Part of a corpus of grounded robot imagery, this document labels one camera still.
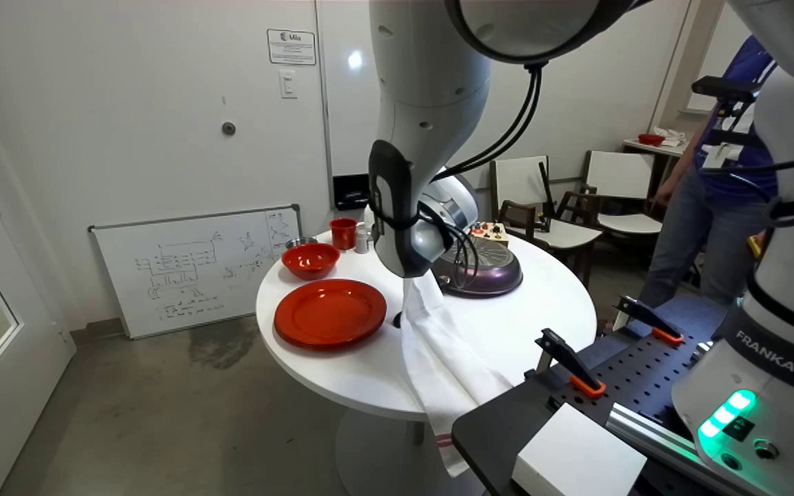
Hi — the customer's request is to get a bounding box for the white door with glass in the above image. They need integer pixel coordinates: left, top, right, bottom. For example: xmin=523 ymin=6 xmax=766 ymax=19
xmin=0 ymin=63 xmax=78 ymax=496

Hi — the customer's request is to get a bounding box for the red bowl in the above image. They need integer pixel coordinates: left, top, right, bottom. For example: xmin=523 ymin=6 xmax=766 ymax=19
xmin=278 ymin=239 xmax=343 ymax=285

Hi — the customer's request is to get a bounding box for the black wall tray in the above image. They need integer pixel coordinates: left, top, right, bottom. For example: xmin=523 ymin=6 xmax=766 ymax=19
xmin=330 ymin=170 xmax=374 ymax=213

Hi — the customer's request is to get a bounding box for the person hand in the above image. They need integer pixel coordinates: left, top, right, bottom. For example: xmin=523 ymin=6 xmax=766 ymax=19
xmin=654 ymin=177 xmax=680 ymax=216

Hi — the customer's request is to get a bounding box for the wooden toy board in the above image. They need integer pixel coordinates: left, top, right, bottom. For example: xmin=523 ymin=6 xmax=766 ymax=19
xmin=468 ymin=220 xmax=511 ymax=247

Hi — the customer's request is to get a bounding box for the black clamp with orange tip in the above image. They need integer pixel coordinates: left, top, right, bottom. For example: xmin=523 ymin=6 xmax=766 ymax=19
xmin=614 ymin=293 xmax=690 ymax=349
xmin=533 ymin=326 xmax=609 ymax=402

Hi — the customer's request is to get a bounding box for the paper wall notice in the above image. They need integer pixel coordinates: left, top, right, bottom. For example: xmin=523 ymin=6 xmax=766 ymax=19
xmin=261 ymin=26 xmax=321 ymax=70

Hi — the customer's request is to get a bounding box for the aluminium rail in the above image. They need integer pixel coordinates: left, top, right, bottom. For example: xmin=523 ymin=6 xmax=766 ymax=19
xmin=604 ymin=399 xmax=705 ymax=462

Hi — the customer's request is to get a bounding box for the red plate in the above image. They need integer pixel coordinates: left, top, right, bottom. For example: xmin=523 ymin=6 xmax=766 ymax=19
xmin=271 ymin=278 xmax=389 ymax=355

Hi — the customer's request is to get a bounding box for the small leaning whiteboard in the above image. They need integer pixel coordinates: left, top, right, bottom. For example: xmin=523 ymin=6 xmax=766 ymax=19
xmin=89 ymin=202 xmax=305 ymax=343

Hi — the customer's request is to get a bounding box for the orange handheld device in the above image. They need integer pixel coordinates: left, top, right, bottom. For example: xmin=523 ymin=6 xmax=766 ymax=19
xmin=746 ymin=230 xmax=773 ymax=261

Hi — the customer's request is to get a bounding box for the dark chair with white seat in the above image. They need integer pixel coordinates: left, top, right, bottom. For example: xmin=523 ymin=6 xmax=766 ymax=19
xmin=491 ymin=155 xmax=604 ymax=257

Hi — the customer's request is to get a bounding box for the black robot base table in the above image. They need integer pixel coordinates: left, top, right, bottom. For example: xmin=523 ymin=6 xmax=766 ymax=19
xmin=449 ymin=293 xmax=794 ymax=496

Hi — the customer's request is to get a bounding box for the person in blue shirt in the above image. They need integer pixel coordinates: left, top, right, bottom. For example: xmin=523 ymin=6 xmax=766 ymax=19
xmin=639 ymin=35 xmax=781 ymax=312

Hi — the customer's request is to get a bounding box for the red mug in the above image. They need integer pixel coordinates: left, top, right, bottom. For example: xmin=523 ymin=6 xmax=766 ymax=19
xmin=327 ymin=219 xmax=358 ymax=254

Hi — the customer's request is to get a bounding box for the white towel with red stripes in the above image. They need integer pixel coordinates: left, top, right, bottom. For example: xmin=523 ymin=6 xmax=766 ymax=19
xmin=396 ymin=272 xmax=518 ymax=479

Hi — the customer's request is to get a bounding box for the small wall label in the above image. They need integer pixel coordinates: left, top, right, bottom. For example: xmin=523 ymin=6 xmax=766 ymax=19
xmin=276 ymin=70 xmax=301 ymax=106

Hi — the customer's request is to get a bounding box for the white box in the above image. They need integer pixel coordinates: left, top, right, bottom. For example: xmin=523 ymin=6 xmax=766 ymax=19
xmin=511 ymin=399 xmax=650 ymax=496

